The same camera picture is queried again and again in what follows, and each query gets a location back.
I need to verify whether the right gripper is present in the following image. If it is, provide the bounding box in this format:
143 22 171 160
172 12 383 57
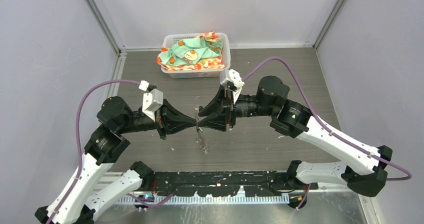
197 83 276 131

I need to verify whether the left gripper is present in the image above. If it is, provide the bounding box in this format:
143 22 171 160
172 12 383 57
119 97 198 138

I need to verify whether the large metal keyring holder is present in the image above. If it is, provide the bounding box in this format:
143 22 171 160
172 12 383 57
194 113 209 154

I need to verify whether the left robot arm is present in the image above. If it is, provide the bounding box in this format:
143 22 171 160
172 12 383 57
35 96 197 223

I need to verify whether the green orange patterned cloth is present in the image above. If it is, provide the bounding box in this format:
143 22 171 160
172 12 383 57
156 32 225 71

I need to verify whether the white plastic basket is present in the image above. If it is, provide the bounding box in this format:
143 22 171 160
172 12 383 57
161 33 231 79

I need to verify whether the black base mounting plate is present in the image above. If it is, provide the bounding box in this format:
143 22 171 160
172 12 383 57
136 170 307 197

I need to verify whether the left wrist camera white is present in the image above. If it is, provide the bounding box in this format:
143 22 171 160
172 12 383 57
141 89 164 122

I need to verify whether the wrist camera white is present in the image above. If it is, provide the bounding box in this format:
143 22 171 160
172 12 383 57
219 69 245 104
141 89 164 122

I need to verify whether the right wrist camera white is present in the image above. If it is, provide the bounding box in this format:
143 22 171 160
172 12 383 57
219 69 245 104

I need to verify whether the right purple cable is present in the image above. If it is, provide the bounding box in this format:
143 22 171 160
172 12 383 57
241 57 413 211

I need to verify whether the purple cable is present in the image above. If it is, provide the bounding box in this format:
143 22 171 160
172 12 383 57
241 57 413 211
44 80 176 224

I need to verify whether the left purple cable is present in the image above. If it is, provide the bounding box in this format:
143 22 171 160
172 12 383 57
44 80 176 224

